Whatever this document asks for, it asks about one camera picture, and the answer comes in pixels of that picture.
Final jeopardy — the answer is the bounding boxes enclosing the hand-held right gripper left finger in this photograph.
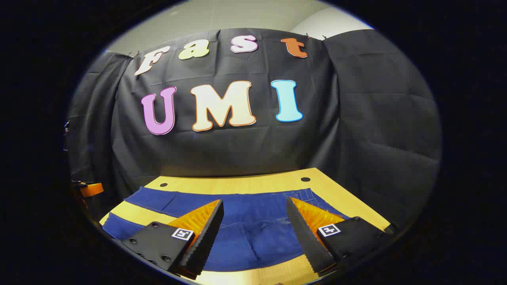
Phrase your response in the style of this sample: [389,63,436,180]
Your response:
[119,199,225,280]

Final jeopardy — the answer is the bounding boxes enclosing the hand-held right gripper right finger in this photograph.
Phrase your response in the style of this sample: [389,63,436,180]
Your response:
[286,196,396,277]

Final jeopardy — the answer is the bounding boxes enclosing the blue denim jeans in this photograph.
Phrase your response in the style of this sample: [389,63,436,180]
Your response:
[102,187,350,272]

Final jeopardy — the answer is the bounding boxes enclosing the black backdrop cloth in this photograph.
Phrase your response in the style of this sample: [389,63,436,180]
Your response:
[65,28,442,238]

